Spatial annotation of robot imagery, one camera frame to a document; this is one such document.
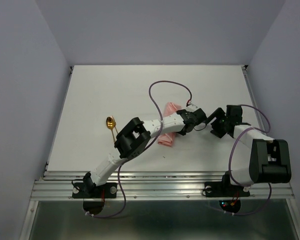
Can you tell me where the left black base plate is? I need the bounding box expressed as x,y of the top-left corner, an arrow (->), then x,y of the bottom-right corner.
72,182 -> 118,199

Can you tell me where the pink satin napkin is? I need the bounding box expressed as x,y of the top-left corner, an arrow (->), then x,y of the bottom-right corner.
157,102 -> 182,147

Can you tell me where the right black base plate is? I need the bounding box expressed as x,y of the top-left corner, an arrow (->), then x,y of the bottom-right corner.
202,181 -> 250,198

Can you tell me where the aluminium frame rail front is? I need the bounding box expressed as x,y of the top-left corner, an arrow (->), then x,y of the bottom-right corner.
29,170 -> 296,201

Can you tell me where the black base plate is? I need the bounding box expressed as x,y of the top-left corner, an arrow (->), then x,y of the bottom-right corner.
72,182 -> 118,199
202,181 -> 250,198

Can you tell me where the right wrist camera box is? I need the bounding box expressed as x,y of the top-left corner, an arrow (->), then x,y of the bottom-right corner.
225,105 -> 243,125

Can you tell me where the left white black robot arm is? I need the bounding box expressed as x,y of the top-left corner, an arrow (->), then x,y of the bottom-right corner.
82,108 -> 207,197

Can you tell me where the gold spoon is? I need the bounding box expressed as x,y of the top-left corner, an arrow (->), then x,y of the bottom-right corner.
106,116 -> 116,143

